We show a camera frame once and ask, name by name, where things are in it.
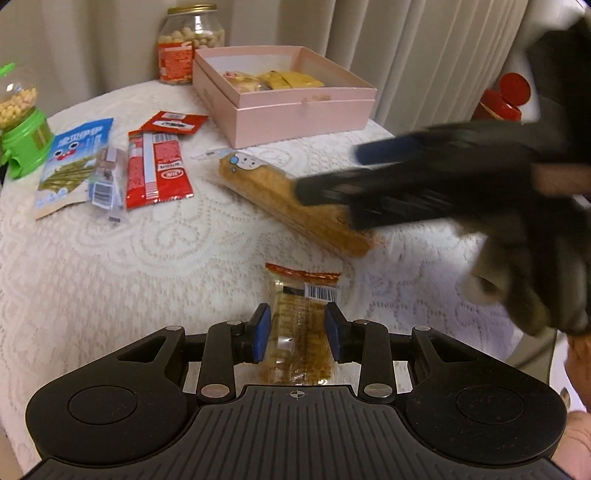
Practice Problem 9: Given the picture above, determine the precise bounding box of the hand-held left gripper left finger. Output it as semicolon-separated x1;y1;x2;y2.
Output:
115;303;272;402

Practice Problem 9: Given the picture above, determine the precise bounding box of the person's right hand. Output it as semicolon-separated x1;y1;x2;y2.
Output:
464;212;591;335

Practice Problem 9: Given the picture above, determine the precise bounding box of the blue pea crisp packet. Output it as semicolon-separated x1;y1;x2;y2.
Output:
34;117;115;221

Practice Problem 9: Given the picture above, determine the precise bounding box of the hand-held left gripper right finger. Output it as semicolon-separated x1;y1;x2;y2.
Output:
324;302;482;403

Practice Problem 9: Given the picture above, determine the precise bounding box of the glass peanut jar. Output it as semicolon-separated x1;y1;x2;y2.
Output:
157;4;227;86

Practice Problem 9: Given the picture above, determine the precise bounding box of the pink cardboard box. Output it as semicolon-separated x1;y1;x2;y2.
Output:
191;45;378;149

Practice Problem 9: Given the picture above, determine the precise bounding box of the beige curtain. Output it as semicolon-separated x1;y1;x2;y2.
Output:
0;0;532;139

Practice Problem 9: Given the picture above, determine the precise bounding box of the clear barcode cookie packet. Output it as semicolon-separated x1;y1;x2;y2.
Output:
88;147;130;227

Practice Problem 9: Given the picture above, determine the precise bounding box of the small red sachet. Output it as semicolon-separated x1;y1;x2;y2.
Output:
140;111;209;136

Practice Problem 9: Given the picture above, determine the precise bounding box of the white lace tablecloth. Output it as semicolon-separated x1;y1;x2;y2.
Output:
0;78;532;472

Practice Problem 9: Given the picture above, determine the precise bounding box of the brown snack packet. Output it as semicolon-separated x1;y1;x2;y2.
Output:
264;262;341;386

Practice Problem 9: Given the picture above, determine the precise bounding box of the large red snack packet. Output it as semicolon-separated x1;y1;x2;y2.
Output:
126;129;195;210

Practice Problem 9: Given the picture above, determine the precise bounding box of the red container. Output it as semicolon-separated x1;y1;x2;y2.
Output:
478;71;536;123

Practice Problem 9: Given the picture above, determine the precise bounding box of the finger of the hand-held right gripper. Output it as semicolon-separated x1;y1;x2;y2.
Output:
295;167;416;208
355;122;532;166

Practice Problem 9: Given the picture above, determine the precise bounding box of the long bread stick packet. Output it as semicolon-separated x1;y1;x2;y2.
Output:
191;148;384;259

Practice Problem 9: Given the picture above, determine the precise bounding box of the yellow snack packet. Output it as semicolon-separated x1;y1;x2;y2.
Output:
281;70;326;89

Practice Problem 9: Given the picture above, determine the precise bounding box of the green candy dispenser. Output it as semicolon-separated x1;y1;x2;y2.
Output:
0;62;55;181

